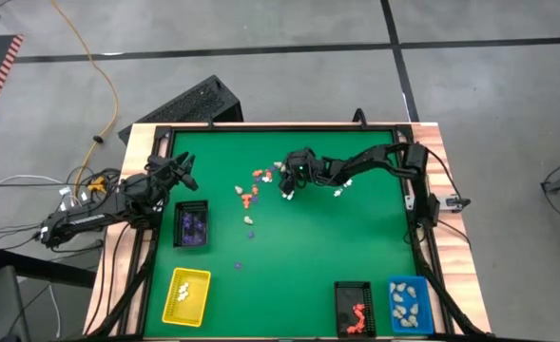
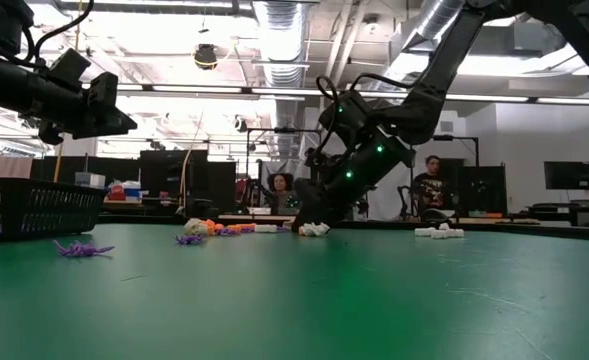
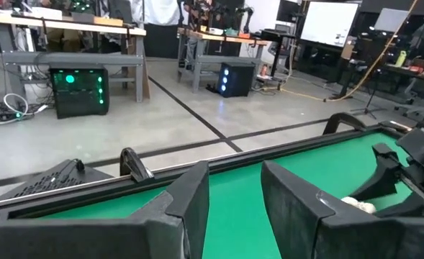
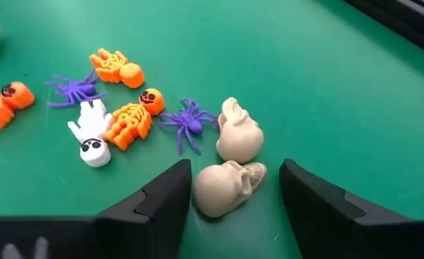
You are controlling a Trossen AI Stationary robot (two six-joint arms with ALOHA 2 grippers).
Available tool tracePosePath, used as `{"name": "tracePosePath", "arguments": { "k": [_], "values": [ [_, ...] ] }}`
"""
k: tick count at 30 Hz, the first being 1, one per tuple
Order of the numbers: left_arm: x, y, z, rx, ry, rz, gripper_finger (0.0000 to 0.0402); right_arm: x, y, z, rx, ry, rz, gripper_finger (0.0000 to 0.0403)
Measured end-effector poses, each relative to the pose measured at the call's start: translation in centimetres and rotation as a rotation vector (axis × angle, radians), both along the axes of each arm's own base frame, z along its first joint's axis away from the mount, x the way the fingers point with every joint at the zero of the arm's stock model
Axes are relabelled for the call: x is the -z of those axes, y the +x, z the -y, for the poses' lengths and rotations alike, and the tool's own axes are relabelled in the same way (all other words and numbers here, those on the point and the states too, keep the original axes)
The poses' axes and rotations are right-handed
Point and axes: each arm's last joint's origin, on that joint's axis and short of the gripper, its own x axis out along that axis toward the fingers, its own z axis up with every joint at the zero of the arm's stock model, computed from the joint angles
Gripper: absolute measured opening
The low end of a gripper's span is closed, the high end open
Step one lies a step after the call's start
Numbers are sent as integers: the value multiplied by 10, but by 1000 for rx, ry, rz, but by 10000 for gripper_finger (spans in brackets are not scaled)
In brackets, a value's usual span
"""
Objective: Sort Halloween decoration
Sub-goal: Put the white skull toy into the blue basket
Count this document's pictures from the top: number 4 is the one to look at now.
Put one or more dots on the white skeleton figure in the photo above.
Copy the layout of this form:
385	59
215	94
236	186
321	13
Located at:
91	126

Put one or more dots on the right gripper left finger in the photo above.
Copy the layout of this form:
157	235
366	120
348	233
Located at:
125	237

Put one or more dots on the orange skeleton figure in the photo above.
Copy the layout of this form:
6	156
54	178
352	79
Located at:
116	68
132	124
3	106

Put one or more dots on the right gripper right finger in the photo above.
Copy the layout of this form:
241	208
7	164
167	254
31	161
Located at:
341	237

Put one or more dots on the purple plastic spider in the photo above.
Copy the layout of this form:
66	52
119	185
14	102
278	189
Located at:
76	90
190	124

